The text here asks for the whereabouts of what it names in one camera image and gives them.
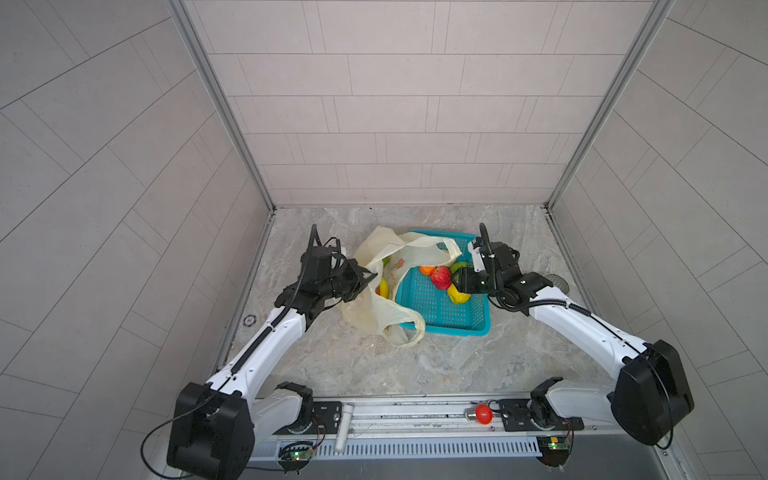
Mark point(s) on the red apple toy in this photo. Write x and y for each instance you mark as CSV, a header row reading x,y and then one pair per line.
x,y
441,278

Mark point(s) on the white cylinder handle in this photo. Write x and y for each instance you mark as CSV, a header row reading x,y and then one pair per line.
x,y
343,428

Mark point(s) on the yellow banana toy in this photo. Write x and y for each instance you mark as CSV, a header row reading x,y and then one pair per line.
x,y
383,289

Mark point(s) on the right circuit board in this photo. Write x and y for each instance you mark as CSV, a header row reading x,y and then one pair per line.
x,y
555,451

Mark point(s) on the cream plastic shopping bag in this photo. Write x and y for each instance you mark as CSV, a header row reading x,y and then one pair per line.
x,y
390,257

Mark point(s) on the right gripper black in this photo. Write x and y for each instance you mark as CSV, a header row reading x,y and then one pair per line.
x,y
463,280

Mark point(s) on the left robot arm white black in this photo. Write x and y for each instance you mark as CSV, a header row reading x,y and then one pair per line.
x,y
217,424

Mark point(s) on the teal plastic basket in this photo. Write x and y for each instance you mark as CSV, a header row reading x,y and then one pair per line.
x,y
440,314

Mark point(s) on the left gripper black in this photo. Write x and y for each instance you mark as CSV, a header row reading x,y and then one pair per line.
x,y
355,284

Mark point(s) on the circuit board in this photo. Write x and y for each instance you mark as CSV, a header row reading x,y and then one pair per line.
x,y
295,456
555,451

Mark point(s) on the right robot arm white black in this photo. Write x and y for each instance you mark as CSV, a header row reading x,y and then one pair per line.
x,y
648,393

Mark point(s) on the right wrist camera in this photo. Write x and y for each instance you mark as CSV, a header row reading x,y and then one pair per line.
x,y
474,248

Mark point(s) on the left circuit board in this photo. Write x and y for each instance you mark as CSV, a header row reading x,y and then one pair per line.
x,y
295,456

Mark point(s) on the red emergency stop button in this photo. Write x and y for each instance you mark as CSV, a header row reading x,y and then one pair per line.
x,y
479,413

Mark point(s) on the yellow lemon toy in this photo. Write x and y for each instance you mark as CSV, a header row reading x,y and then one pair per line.
x,y
457,297

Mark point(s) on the green bumpy fruit toy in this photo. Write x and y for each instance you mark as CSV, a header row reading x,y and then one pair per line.
x,y
458,269

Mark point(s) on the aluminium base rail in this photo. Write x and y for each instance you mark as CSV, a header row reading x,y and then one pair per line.
x,y
400,418

